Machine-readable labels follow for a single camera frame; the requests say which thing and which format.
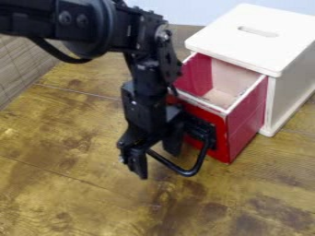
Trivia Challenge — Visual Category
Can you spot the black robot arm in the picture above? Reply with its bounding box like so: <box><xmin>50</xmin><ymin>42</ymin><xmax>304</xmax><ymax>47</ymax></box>
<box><xmin>0</xmin><ymin>0</ymin><xmax>182</xmax><ymax>179</ymax></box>

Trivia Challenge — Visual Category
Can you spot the black metal drawer handle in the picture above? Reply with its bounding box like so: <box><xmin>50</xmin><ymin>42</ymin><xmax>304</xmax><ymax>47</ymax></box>
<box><xmin>146</xmin><ymin>114</ymin><xmax>218</xmax><ymax>178</ymax></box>

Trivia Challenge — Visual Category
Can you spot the white wooden box cabinet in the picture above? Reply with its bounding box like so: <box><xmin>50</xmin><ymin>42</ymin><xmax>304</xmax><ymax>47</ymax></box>
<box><xmin>185</xmin><ymin>4</ymin><xmax>315</xmax><ymax>136</ymax></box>

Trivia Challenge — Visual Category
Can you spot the red wooden drawer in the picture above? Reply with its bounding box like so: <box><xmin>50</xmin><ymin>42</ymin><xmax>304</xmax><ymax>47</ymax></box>
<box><xmin>167</xmin><ymin>53</ymin><xmax>269</xmax><ymax>164</ymax></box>

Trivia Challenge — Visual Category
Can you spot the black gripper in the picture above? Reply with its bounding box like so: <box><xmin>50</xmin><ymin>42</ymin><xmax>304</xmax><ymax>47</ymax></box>
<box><xmin>118</xmin><ymin>81</ymin><xmax>185</xmax><ymax>180</ymax></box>

